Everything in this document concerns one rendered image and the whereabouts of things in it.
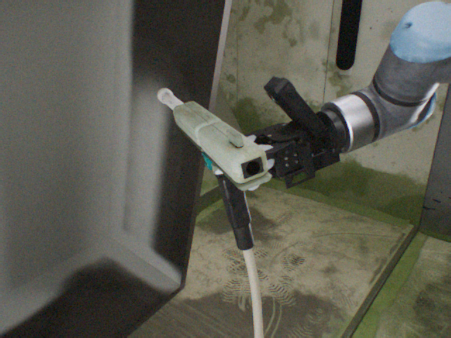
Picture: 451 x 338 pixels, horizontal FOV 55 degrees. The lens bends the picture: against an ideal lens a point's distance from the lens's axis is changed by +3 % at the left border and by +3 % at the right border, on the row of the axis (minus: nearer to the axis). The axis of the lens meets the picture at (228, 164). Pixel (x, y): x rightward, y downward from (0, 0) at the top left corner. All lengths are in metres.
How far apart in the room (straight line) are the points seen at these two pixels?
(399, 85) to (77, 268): 1.10
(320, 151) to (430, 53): 0.20
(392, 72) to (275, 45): 2.14
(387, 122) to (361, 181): 2.02
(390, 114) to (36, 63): 0.78
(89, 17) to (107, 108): 0.26
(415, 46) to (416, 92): 0.08
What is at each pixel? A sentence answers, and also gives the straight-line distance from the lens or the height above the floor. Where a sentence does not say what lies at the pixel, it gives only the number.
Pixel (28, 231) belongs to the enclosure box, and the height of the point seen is 0.71.
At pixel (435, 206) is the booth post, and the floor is 0.19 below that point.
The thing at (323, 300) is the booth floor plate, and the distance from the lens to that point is 2.03.
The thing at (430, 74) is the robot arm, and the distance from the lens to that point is 0.67.
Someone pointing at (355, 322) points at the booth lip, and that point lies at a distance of 1.97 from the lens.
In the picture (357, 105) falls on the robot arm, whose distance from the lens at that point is 0.70.
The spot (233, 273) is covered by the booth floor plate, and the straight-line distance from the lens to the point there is 2.13.
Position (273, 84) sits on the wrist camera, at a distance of 0.63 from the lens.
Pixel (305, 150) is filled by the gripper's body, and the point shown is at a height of 1.11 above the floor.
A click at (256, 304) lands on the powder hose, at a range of 0.77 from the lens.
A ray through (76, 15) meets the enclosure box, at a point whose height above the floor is 1.27.
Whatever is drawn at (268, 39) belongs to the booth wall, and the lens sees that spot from 2.81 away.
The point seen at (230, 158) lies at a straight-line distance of 0.51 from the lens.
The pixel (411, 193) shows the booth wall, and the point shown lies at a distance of 2.66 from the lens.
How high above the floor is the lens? 1.34
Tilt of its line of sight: 23 degrees down
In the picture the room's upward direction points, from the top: straight up
